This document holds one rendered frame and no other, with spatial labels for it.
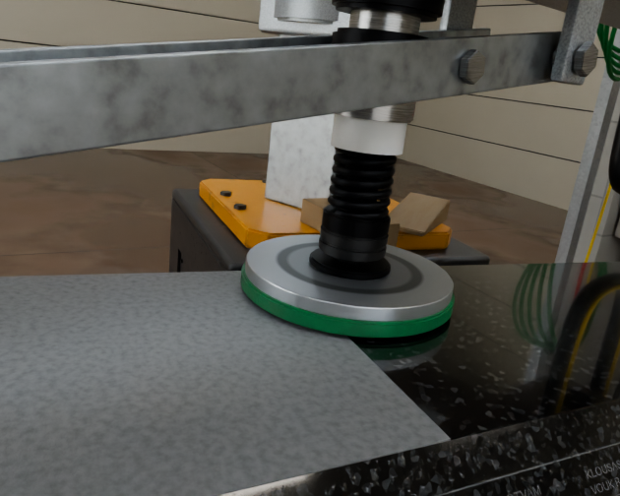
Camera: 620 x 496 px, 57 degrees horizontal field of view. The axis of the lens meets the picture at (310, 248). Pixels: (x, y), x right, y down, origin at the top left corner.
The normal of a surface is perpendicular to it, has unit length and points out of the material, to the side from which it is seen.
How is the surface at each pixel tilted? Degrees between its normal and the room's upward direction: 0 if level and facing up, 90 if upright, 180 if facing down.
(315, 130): 90
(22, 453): 0
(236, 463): 0
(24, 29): 90
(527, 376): 0
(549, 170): 90
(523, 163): 90
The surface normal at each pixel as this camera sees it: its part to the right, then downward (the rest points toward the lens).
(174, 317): 0.11, -0.95
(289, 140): -0.60, 0.18
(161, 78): 0.62, 0.30
